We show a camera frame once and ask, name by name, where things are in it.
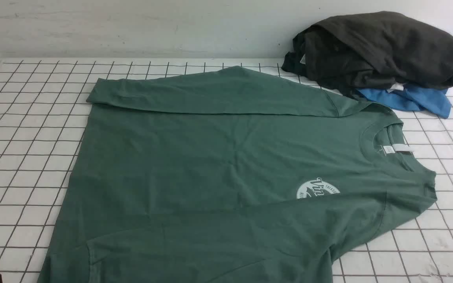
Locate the green long sleeve shirt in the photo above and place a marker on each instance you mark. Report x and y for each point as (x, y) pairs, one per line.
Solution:
(233, 176)

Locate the dark grey crumpled garment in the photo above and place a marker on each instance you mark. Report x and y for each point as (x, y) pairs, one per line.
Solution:
(373, 50)

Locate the blue garment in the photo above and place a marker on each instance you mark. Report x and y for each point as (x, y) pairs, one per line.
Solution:
(411, 97)

